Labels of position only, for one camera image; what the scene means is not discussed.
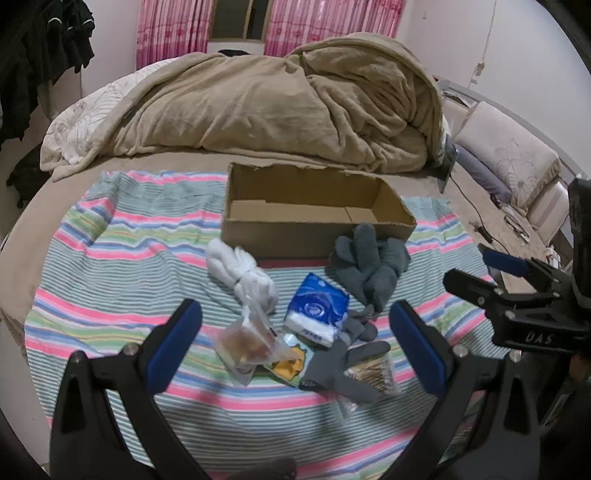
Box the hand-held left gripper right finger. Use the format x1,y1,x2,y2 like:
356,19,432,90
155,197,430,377
389,300,543,480

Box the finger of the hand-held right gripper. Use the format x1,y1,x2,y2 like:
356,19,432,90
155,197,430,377
443,270,509,320
478,244,574,296

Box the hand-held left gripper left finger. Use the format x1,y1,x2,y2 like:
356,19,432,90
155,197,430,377
50,298,218,480

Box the bag of cotton swabs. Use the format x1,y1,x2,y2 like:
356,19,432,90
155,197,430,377
341,353,402,417

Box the grey knit glove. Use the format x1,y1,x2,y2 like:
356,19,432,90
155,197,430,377
299,339,393,403
338,305,379,345

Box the clear plastic snack bag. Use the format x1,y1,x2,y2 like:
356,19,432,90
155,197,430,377
213,305,296,387

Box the white socks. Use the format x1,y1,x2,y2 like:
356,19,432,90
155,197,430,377
205,237,279,315

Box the dark grey socks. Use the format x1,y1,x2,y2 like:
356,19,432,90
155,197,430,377
333,223,411,313

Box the blue tissue pack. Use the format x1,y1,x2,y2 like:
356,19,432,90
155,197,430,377
283,272,350,348

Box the cartoon print tissue pack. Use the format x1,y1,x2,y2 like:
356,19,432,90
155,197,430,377
265,335,315,387

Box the cardboard box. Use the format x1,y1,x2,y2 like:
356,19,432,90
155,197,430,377
221,161,417,260

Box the eyeglasses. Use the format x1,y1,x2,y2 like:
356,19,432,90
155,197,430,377
502,211,533,241

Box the cream floral pillow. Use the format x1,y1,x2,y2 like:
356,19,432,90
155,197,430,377
455,100,563,209
526,178,574,246

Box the grey-blue pillow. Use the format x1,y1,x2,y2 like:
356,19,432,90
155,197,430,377
455,143,514,205

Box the striped cloth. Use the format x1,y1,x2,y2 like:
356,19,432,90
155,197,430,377
23,170,513,480

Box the dark tablet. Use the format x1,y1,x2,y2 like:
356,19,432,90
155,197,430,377
436,133,461,195

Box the metal bed headboard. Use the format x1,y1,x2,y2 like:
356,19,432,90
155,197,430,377
436,78,585,180

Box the dark cloth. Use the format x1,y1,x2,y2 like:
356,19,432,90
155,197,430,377
6,143,52,205

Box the white floral quilt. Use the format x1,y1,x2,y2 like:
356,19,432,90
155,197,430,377
44,58,185,163

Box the beige fleece blanket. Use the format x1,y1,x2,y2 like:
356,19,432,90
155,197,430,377
39,33,446,183

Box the pink curtain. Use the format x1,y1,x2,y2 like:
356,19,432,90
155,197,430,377
135,0,213,73
264,0,407,58

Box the black hanging clothes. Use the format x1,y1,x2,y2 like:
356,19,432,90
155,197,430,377
0,0,95,145

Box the window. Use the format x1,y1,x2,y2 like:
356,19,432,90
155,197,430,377
208,0,273,44

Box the black cable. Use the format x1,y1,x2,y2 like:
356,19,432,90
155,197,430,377
445,170,514,260

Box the white wall cable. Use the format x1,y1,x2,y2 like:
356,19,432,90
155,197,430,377
470,0,496,88

